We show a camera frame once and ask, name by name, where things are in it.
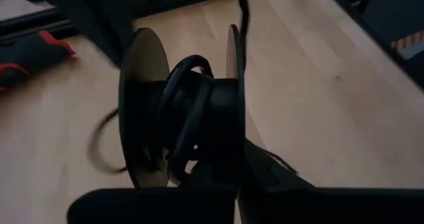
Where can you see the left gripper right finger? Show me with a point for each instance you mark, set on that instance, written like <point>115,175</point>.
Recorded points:
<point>298,204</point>

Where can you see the orange striped object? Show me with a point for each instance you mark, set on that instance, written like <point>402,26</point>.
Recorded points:
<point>409,41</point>

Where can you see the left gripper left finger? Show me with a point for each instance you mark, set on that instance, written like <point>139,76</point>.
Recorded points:
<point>149,207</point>

